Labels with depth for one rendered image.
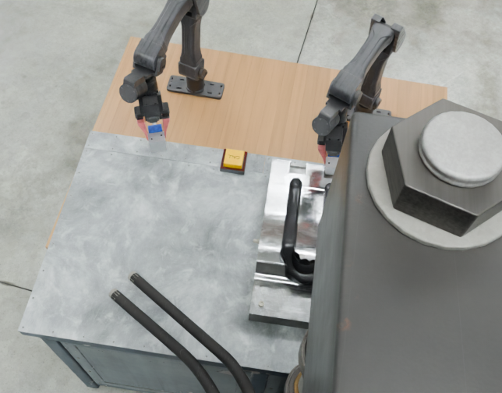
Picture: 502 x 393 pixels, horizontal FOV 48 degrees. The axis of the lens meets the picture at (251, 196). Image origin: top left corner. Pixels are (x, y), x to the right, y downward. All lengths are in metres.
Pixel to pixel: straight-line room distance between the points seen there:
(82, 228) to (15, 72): 1.74
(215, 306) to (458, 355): 1.30
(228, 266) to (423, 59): 2.13
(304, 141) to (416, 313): 1.58
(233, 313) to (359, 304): 1.27
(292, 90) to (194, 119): 0.38
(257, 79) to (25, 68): 1.65
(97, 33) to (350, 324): 3.20
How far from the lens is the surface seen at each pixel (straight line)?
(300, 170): 1.80
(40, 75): 3.35
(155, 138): 1.75
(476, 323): 0.41
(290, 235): 1.64
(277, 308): 1.60
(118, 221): 1.80
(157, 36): 1.67
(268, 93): 2.07
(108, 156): 1.93
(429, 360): 0.39
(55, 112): 3.15
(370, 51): 1.64
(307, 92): 2.09
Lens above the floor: 2.36
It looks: 59 degrees down
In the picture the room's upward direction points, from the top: 4 degrees clockwise
